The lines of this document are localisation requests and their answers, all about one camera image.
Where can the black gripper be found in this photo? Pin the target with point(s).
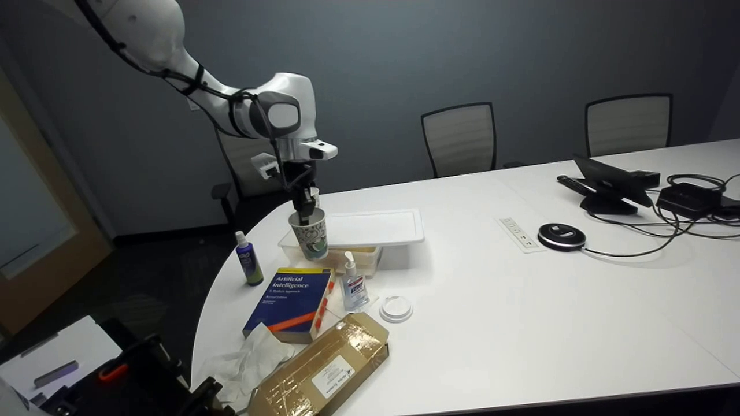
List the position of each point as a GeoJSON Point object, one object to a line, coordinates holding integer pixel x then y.
{"type": "Point", "coordinates": [299, 168]}

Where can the patterned paper cup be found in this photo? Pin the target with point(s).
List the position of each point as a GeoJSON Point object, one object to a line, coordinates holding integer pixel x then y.
{"type": "Point", "coordinates": [311, 234]}

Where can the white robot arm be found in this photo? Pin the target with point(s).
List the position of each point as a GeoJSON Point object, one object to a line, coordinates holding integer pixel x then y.
{"type": "Point", "coordinates": [148, 35]}

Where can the white round cup lid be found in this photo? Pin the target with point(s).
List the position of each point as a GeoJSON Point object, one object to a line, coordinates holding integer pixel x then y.
{"type": "Point", "coordinates": [395, 309]}

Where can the brown cardboard box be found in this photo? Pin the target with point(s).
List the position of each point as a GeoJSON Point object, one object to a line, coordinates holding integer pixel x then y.
{"type": "Point", "coordinates": [320, 377]}

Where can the white container lid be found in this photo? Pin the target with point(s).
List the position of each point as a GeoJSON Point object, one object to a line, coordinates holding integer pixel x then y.
{"type": "Point", "coordinates": [374, 228]}

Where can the purple glue bottle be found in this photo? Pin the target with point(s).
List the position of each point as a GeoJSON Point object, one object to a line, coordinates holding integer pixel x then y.
{"type": "Point", "coordinates": [248, 259]}

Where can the clear plastic container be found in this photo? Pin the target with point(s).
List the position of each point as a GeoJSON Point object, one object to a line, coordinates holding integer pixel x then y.
{"type": "Point", "coordinates": [365, 256]}

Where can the clear sanitizer bottle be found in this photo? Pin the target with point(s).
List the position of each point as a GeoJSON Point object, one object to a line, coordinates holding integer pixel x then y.
{"type": "Point", "coordinates": [353, 284]}

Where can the blue textbook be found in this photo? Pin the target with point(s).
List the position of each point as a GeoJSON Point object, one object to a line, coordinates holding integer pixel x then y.
{"type": "Point", "coordinates": [294, 303]}

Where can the crumpled clear plastic bag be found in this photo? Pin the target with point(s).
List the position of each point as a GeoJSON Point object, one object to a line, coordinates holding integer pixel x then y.
{"type": "Point", "coordinates": [241, 370]}

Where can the left grey mesh chair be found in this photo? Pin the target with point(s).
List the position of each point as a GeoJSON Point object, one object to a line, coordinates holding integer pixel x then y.
{"type": "Point", "coordinates": [460, 140]}

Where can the grey mesh chair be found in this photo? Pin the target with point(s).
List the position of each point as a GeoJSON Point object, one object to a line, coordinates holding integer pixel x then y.
{"type": "Point", "coordinates": [460, 140]}
{"type": "Point", "coordinates": [627, 124]}

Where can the white remote control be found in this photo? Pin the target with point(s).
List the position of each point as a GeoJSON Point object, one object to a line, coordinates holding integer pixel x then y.
{"type": "Point", "coordinates": [520, 237]}

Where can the black equipment with orange part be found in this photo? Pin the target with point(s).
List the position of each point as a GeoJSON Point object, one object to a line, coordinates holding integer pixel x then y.
{"type": "Point", "coordinates": [144, 380]}

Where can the round black speakerphone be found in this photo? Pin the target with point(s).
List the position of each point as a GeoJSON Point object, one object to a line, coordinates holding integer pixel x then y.
{"type": "Point", "coordinates": [560, 237]}

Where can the white paper sheet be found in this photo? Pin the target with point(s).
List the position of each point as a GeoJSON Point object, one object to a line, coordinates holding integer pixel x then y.
{"type": "Point", "coordinates": [60, 358]}

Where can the black conference device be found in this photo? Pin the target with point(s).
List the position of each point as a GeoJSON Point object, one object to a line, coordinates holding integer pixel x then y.
{"type": "Point", "coordinates": [608, 190]}

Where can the right grey mesh chair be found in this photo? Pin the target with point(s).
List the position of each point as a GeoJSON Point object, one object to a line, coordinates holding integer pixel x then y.
{"type": "Point", "coordinates": [627, 124]}

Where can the black power adapter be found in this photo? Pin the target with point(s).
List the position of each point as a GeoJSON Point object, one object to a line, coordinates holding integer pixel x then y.
{"type": "Point", "coordinates": [693, 197]}

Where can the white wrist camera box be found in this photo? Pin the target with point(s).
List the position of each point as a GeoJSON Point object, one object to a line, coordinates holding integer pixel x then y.
{"type": "Point", "coordinates": [266, 164]}

